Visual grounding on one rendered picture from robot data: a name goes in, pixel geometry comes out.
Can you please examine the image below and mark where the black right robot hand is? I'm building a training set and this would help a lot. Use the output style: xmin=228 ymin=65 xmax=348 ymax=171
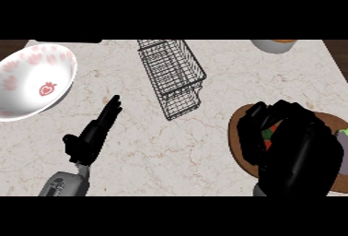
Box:
xmin=235 ymin=99 xmax=345 ymax=197

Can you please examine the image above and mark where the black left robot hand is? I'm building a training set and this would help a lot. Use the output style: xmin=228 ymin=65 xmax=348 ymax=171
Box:
xmin=61 ymin=94 xmax=124 ymax=167

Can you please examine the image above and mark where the white bowl with pink prints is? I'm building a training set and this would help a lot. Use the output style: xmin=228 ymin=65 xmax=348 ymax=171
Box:
xmin=0 ymin=42 xmax=79 ymax=123

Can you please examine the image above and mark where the purple eggplant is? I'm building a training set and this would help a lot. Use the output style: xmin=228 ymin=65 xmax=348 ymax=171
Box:
xmin=334 ymin=128 xmax=348 ymax=177

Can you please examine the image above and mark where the black wire tiered basket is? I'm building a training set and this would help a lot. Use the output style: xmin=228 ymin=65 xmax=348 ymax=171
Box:
xmin=136 ymin=39 xmax=208 ymax=122

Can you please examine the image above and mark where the red and green bell pepper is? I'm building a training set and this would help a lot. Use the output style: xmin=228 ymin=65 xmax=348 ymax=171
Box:
xmin=260 ymin=121 xmax=284 ymax=151

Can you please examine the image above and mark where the grey cup with orange content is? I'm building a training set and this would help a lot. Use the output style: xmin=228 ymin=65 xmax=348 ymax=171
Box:
xmin=251 ymin=39 xmax=300 ymax=55

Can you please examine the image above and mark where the round brown wooden cutting board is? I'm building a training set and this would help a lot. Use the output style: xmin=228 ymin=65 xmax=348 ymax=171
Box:
xmin=228 ymin=103 xmax=348 ymax=195

